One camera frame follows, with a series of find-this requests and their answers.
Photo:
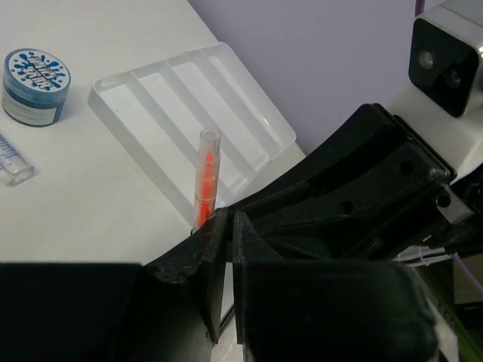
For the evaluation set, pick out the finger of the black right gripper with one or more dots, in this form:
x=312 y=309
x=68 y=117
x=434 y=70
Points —
x=343 y=236
x=348 y=174

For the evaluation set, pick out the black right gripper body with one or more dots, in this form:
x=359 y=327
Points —
x=433 y=208

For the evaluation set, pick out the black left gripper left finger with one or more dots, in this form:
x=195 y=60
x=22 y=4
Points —
x=182 y=290

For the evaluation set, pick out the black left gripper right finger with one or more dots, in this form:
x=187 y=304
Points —
x=273 y=295

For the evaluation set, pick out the orange highlighter pen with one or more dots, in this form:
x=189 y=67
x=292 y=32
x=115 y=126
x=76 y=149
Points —
x=207 y=176

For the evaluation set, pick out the clear plastic organizer tray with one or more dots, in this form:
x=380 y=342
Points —
x=158 y=111

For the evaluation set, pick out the clear blue spray bottle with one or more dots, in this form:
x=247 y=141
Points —
x=15 y=169

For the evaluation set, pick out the blue paint jar far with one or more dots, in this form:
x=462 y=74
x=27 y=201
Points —
x=35 y=85

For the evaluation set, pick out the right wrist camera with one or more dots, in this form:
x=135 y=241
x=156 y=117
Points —
x=443 y=102

